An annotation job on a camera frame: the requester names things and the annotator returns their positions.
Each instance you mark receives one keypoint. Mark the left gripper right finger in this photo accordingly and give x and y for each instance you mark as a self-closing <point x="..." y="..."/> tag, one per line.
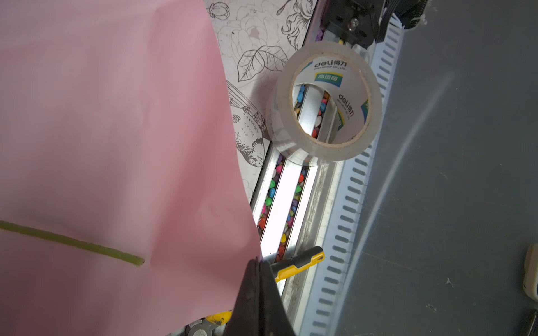
<point x="273" y="319"/>

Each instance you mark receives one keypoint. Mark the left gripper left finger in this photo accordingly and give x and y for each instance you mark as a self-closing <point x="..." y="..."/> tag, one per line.
<point x="245" y="320"/>

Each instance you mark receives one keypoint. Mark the purple pink wrapping paper sheet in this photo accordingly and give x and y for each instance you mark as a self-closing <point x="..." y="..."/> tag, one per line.
<point x="116" y="129"/>

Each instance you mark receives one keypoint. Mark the white fake rose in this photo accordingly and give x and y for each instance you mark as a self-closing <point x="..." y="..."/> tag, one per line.
<point x="76" y="243"/>

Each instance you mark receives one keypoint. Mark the clear tape roll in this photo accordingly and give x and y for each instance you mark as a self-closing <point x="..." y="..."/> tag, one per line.
<point x="326" y="105"/>

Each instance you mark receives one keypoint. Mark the yellow handled pliers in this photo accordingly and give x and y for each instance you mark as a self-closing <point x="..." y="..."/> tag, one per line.
<point x="281" y="270"/>

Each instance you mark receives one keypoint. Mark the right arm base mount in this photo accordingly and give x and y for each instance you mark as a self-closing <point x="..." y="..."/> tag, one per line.
<point x="364" y="22"/>

